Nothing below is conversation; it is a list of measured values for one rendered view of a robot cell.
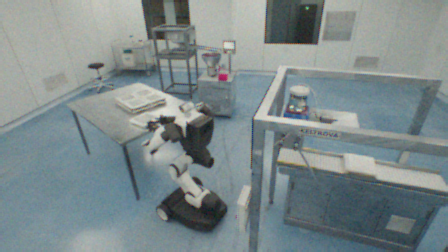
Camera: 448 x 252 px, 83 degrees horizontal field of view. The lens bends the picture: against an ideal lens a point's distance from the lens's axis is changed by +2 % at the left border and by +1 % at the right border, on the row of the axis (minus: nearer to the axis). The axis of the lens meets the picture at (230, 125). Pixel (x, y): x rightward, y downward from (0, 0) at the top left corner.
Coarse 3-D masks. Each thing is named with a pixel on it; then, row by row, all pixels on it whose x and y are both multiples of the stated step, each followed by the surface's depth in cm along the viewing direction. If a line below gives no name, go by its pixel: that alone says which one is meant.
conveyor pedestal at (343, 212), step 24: (288, 192) 243; (312, 192) 235; (336, 192) 226; (360, 192) 219; (288, 216) 260; (312, 216) 250; (336, 216) 240; (360, 216) 231; (384, 216) 223; (408, 216) 215; (432, 216) 207; (360, 240) 246; (384, 240) 236; (408, 240) 227
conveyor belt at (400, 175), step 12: (288, 156) 236; (300, 156) 235; (312, 156) 235; (324, 156) 235; (324, 168) 220; (336, 168) 220; (384, 168) 219; (396, 168) 219; (396, 180) 206; (408, 180) 206; (420, 180) 206; (432, 180) 206
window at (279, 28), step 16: (272, 0) 615; (288, 0) 609; (304, 0) 603; (320, 0) 597; (272, 16) 633; (288, 16) 626; (304, 16) 620; (320, 16) 614; (272, 32) 651; (288, 32) 644; (304, 32) 638
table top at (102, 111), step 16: (96, 96) 362; (112, 96) 361; (80, 112) 317; (96, 112) 317; (112, 112) 316; (128, 112) 316; (144, 112) 315; (160, 112) 315; (176, 112) 314; (112, 128) 281; (128, 128) 281
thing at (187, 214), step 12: (180, 192) 284; (168, 204) 266; (180, 204) 271; (204, 204) 253; (216, 204) 250; (180, 216) 260; (192, 216) 257; (204, 216) 257; (216, 216) 255; (192, 228) 259; (204, 228) 254
